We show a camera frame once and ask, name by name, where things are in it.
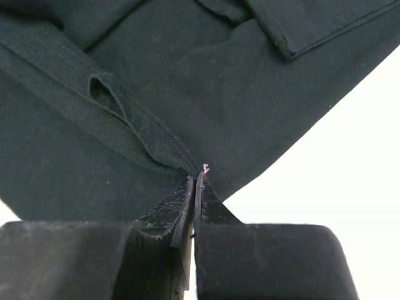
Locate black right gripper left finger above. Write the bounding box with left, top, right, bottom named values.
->
left=1, top=176, right=194, bottom=299

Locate black t-shirt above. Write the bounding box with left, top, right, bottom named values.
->
left=1, top=1, right=399, bottom=221

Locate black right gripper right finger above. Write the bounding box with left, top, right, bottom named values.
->
left=194, top=164, right=358, bottom=299

